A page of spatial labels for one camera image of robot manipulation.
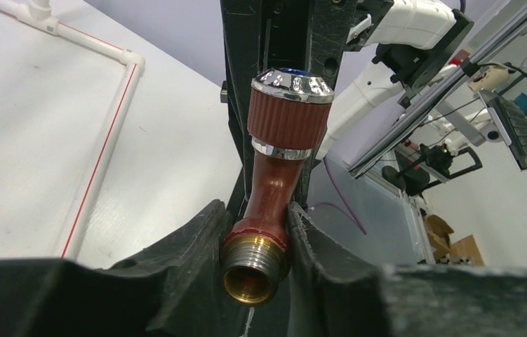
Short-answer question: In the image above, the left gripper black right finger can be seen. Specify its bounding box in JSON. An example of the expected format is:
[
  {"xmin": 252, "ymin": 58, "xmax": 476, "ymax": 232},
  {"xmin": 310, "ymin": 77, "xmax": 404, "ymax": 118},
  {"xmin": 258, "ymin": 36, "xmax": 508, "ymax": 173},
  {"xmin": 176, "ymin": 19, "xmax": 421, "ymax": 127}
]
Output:
[{"xmin": 286, "ymin": 202, "xmax": 527, "ymax": 336}]

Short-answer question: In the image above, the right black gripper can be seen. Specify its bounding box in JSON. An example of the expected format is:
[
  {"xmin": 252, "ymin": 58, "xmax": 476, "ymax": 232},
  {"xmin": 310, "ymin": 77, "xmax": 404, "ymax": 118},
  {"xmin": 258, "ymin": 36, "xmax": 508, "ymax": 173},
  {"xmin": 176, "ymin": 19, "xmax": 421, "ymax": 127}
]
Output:
[{"xmin": 218, "ymin": 0, "xmax": 394, "ymax": 210}]

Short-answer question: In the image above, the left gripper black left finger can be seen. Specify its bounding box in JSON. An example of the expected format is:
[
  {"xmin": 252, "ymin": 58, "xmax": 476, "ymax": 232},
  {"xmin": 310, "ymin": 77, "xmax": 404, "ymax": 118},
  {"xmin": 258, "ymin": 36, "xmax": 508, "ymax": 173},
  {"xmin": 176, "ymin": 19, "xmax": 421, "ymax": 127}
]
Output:
[{"xmin": 0, "ymin": 200, "xmax": 239, "ymax": 336}]

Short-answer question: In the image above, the red-brown water faucet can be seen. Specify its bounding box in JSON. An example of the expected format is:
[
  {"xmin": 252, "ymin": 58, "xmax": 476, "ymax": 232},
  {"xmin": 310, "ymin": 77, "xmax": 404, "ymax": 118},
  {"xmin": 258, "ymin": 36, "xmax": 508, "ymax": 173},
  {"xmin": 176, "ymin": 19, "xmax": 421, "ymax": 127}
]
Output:
[{"xmin": 220, "ymin": 67, "xmax": 334, "ymax": 306}]

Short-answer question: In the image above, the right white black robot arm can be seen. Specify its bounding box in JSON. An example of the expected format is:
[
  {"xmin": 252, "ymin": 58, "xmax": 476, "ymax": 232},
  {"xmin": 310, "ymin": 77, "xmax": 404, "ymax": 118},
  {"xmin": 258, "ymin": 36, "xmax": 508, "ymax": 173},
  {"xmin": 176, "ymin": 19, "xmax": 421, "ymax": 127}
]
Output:
[{"xmin": 220, "ymin": 1, "xmax": 473, "ymax": 213}]

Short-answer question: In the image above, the aluminium table frame rail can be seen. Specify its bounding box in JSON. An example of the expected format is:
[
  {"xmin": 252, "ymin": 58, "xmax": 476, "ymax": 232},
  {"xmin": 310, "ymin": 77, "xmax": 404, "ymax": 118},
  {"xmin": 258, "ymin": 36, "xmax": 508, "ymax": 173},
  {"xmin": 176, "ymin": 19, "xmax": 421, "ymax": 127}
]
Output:
[{"xmin": 349, "ymin": 1, "xmax": 527, "ymax": 178}]

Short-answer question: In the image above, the white pipe frame with tees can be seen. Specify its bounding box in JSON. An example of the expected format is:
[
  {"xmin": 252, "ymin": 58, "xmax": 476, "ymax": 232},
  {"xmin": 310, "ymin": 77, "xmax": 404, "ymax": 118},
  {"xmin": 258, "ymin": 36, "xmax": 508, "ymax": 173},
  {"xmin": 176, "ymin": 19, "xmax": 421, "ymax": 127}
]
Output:
[{"xmin": 0, "ymin": 1, "xmax": 143, "ymax": 258}]

